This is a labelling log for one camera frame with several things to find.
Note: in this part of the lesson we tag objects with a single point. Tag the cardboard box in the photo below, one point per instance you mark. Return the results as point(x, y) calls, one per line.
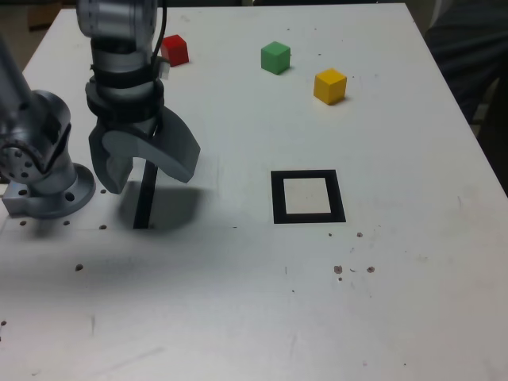
point(41, 18)

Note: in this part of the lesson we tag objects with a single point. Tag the black tape strip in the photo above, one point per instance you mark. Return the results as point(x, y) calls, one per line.
point(143, 206)

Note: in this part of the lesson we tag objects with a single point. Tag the black tape square outline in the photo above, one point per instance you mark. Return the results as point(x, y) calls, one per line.
point(278, 198)

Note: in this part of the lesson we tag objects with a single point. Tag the yellow cube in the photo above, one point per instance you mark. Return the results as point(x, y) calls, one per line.
point(329, 87)

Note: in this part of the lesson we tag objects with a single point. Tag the small white connector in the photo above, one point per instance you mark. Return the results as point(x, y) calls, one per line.
point(165, 70)

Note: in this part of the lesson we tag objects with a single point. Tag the broad grey gripper finger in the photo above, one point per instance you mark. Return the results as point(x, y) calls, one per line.
point(174, 151)

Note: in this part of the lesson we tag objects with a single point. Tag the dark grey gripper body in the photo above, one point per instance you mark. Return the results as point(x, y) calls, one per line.
point(131, 125)

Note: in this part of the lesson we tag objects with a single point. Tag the red cube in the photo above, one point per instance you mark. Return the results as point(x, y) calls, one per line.
point(178, 49)

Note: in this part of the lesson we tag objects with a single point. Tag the green cube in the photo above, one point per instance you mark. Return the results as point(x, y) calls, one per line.
point(274, 57)

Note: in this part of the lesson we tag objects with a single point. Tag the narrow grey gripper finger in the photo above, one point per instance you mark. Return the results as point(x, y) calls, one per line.
point(109, 170)

